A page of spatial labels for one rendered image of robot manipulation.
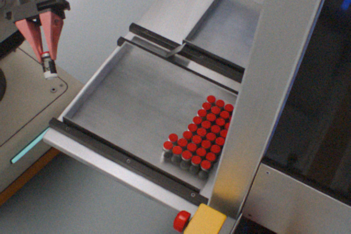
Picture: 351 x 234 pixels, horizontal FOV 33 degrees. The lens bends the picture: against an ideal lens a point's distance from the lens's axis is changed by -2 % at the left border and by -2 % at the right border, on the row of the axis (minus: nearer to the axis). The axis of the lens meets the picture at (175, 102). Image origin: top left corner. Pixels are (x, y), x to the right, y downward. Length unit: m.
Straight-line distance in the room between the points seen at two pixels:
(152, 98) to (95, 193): 0.92
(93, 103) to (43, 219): 0.92
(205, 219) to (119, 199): 1.18
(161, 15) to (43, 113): 0.71
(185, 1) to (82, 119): 0.46
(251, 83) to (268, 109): 0.05
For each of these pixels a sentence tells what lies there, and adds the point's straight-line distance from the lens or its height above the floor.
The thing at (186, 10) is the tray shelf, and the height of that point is 0.88.
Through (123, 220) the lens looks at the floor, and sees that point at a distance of 2.21.
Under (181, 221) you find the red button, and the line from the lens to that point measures 1.10.
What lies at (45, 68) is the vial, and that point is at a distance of 1.03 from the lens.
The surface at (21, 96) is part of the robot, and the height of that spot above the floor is 0.28.
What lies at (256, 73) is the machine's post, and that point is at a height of 1.40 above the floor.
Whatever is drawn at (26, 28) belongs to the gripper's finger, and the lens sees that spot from 1.04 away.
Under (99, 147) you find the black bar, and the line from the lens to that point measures 1.30.
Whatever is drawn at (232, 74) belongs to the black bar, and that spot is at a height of 0.90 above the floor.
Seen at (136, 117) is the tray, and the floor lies 0.88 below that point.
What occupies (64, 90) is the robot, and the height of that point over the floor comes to 0.28.
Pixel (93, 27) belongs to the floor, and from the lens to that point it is 2.74.
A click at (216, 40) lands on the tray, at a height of 0.88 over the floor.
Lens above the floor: 2.01
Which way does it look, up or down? 54 degrees down
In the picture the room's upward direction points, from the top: 8 degrees clockwise
